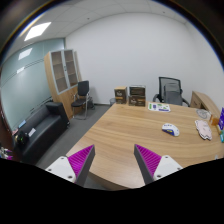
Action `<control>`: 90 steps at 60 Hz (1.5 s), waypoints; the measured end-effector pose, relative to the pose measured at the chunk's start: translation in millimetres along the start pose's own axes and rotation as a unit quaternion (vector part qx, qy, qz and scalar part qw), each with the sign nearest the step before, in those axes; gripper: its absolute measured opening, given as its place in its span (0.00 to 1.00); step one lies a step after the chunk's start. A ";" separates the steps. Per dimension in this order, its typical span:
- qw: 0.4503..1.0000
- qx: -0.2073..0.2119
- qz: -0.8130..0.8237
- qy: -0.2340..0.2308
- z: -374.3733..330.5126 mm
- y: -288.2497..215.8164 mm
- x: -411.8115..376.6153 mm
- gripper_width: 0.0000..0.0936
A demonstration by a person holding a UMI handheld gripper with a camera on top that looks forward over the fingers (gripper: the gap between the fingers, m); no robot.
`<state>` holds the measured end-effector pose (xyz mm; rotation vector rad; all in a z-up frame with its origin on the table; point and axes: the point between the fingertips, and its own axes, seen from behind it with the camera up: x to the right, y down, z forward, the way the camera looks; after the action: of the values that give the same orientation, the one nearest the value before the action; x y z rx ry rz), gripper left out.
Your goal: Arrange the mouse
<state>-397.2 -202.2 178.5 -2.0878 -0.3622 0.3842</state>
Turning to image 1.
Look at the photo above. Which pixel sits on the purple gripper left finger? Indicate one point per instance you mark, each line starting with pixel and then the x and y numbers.
pixel 74 168

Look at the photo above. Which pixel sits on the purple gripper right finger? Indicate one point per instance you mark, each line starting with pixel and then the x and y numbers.
pixel 153 166

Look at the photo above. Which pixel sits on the white blue computer mouse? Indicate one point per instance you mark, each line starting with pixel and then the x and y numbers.
pixel 171 129

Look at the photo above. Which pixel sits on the black leather sofa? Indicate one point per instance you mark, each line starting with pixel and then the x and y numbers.
pixel 44 127

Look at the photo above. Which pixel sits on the white green paper sheet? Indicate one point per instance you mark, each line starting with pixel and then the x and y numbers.
pixel 158 107

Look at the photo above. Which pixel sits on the black bag on sofa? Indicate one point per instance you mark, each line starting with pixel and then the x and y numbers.
pixel 22 138

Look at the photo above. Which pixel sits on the dark cardboard box lower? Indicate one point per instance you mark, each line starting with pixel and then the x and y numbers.
pixel 137 101

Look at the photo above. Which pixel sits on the dark cardboard box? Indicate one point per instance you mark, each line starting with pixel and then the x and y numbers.
pixel 137 90
pixel 137 101

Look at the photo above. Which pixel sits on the black visitor chair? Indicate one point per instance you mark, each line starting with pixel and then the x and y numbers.
pixel 82 96

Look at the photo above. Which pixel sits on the clear plastic bag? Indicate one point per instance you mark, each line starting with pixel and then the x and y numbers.
pixel 204 114

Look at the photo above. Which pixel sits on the grey mesh office chair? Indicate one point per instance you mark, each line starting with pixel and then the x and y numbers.
pixel 170 92

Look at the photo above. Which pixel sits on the dark cardboard box upper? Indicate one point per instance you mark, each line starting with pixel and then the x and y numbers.
pixel 137 90

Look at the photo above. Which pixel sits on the blue box on table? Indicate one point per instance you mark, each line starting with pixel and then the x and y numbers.
pixel 221 119

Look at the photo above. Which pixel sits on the wooden glass door cabinet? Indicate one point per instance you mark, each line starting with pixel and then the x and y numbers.
pixel 62 77

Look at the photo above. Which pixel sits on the ceiling light panel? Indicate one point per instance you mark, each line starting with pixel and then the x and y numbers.
pixel 36 31

